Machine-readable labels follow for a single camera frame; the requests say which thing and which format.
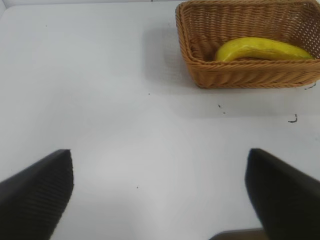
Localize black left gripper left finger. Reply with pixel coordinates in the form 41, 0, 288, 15
0, 149, 75, 240

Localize brown wicker basket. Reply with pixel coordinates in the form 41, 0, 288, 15
175, 0, 320, 89

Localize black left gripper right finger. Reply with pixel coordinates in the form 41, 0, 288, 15
244, 147, 320, 240

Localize yellow banana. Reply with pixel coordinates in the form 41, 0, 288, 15
214, 36, 314, 62

